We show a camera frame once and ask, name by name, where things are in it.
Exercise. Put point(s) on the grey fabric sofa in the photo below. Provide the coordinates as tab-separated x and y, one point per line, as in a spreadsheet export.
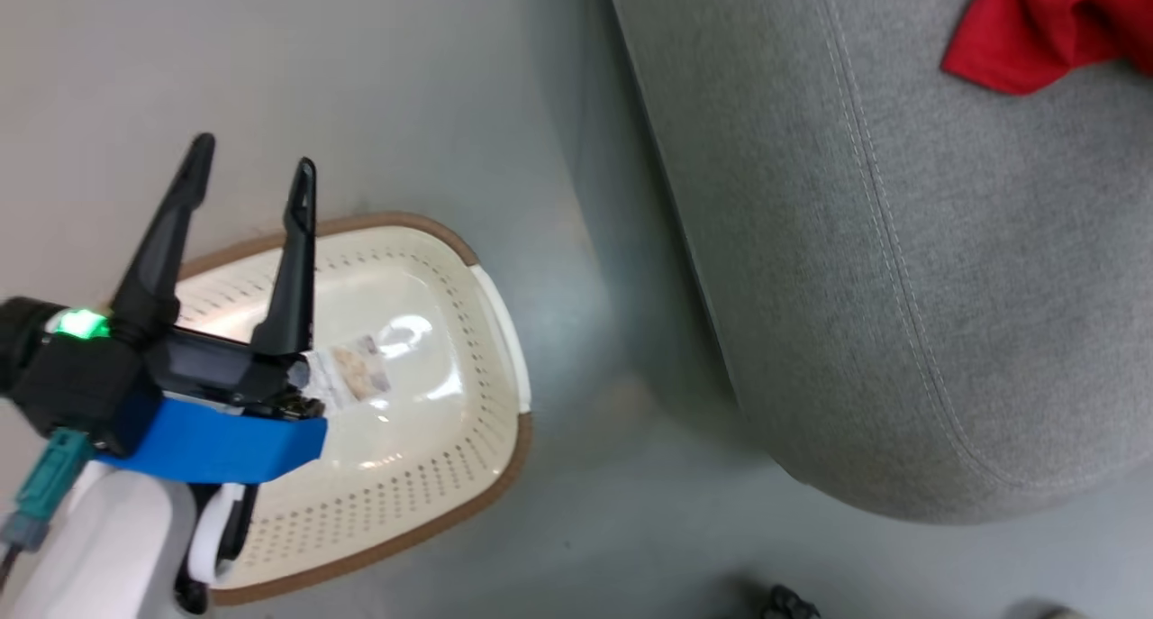
901	241

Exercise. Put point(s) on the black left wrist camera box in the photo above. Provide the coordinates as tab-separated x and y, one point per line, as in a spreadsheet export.
72	385

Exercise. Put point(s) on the red and white garment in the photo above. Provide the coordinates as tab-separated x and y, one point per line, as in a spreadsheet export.
1045	24

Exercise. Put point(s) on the small black floor object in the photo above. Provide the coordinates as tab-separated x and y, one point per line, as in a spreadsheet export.
790	605

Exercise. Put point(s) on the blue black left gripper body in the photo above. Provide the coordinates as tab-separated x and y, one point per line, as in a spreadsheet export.
216	439

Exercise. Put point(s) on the printed label in basket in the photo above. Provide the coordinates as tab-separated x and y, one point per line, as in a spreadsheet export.
360	376

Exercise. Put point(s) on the cream perforated laundry basket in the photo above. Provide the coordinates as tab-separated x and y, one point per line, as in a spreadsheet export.
432	475

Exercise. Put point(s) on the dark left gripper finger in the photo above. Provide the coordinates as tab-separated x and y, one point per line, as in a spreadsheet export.
158	259
293	277

